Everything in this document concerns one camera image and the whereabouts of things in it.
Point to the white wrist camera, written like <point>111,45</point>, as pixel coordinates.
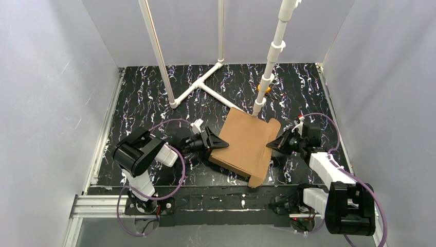
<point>196,126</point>
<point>299,121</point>

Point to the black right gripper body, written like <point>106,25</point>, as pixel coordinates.
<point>287,140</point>

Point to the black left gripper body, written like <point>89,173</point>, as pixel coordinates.
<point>207,139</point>

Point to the white wooden corner post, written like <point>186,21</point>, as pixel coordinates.
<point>147,17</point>

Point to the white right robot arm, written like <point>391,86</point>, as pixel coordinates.
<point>346,206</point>

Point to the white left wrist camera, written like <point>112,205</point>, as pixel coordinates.
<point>196,126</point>

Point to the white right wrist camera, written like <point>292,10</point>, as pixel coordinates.
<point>299,121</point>

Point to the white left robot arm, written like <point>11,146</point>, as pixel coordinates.
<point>135,154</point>

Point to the brown cardboard box sheet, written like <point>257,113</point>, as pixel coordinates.
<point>247,154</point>

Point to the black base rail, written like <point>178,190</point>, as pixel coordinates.
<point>276,205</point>

